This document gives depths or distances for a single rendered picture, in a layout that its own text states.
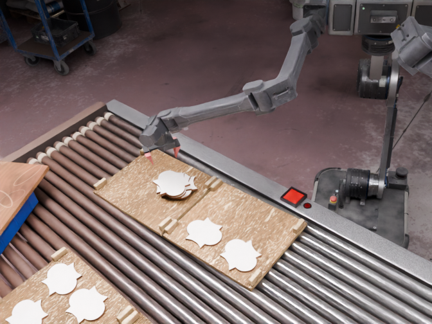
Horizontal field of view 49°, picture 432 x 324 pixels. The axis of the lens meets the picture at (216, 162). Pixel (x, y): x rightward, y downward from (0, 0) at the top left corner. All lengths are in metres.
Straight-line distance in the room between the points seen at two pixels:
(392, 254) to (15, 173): 1.51
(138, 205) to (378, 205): 1.43
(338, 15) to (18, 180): 1.44
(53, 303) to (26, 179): 0.58
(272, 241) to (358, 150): 1.94
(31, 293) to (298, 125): 2.54
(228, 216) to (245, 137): 1.90
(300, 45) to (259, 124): 2.12
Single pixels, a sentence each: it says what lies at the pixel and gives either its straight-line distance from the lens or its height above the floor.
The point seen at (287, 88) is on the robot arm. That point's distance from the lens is 1.55.
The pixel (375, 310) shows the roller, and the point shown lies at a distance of 1.64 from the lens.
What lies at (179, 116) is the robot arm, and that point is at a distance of 1.71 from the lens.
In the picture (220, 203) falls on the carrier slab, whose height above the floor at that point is 0.94.
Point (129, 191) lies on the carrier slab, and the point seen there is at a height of 0.94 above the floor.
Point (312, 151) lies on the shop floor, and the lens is 3.54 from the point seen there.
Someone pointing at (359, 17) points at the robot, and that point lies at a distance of 1.97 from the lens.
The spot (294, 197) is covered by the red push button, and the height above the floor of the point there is 0.93.
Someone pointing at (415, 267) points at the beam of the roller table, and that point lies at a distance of 1.76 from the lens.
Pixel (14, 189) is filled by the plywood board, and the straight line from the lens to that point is 2.09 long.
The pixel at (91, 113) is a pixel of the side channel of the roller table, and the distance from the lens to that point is 2.54.
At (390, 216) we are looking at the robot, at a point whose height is 0.24.
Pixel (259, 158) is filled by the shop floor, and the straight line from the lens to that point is 3.49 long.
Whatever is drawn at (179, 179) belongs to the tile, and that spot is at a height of 0.99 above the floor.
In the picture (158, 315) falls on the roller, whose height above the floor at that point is 0.92.
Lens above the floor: 2.29
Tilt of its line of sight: 41 degrees down
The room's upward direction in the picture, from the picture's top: 8 degrees counter-clockwise
